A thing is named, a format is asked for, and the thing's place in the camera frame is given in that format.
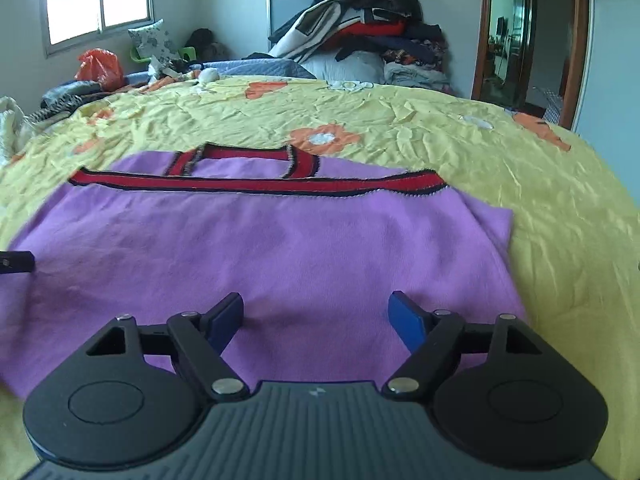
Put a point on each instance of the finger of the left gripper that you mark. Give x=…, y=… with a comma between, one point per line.
x=17, y=262

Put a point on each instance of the white pillow under pile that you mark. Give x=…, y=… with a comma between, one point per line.
x=359, y=66

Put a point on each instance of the white checkered laundry basket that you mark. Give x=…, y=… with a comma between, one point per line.
x=554, y=107

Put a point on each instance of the green plastic chair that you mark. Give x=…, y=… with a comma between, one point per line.
x=186, y=53

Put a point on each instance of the brown wooden door frame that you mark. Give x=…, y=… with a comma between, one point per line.
x=530, y=49

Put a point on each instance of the pile of mixed clothes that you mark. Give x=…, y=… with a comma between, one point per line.
x=415, y=53

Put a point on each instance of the black bag on chair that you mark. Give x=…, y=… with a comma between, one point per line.
x=206, y=46

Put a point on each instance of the yellow floral bed sheet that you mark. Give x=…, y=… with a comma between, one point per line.
x=575, y=246

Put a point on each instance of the orange plastic bag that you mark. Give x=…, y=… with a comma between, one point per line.
x=103, y=67

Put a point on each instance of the grey monitor screen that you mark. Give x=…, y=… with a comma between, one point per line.
x=280, y=11

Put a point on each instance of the small white stuffed toy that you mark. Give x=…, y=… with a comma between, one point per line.
x=208, y=75

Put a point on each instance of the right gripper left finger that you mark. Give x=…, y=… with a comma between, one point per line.
x=132, y=392

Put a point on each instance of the floral white cushion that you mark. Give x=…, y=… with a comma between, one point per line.
x=153, y=41

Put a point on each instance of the purple sweater red trim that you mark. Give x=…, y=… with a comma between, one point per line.
x=314, y=245

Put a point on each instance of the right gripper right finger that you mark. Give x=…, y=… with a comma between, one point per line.
x=497, y=391

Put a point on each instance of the blue grey quilt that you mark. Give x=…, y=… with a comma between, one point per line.
x=260, y=67

